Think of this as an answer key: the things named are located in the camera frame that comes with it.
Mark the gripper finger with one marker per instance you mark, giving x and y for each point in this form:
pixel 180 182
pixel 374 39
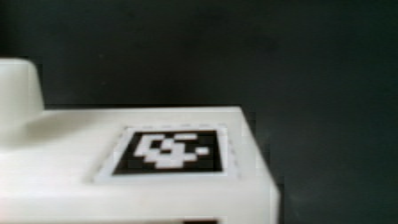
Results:
pixel 22 104

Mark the white drawer box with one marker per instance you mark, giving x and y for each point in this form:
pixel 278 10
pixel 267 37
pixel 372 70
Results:
pixel 136 166

